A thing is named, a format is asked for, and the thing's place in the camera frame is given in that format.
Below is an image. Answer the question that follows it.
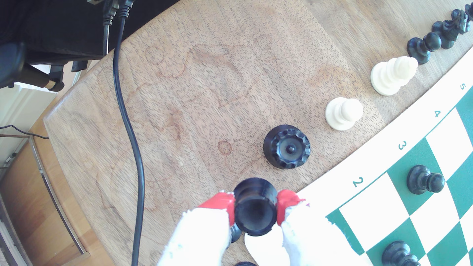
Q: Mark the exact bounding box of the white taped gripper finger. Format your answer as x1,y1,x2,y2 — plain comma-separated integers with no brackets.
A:
157,191,237,266
276,189,370,266

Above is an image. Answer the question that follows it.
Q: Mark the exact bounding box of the black rook chess piece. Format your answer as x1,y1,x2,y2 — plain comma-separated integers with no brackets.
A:
234,177,278,237

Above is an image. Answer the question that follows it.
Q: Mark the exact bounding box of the black bishop chess piece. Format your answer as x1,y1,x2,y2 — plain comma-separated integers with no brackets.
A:
382,240,422,266
451,3,473,33

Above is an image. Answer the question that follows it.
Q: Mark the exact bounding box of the black queen chess piece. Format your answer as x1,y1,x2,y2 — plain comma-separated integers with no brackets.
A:
263,124,311,170

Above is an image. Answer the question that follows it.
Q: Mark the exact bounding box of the green white chess board mat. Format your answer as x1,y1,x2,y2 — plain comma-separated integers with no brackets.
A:
244,48,473,266

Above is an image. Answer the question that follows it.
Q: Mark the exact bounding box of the white pawn chess piece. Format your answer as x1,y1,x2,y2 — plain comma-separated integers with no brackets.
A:
325,97,364,131

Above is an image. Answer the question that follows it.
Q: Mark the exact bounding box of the white bishop chess piece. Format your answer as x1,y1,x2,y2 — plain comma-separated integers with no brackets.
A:
370,56,419,97

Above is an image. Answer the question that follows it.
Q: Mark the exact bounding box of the black knight chess piece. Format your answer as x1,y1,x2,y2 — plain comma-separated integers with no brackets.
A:
432,15,468,50

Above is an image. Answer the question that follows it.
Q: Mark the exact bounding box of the thick black cable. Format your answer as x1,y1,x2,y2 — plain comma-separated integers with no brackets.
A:
113,0,146,266

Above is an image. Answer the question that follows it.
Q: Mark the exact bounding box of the thin dark wire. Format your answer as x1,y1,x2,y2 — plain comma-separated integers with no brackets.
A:
0,124,50,140

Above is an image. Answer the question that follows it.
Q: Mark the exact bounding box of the thin black cable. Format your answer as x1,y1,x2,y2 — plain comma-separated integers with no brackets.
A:
101,0,119,57

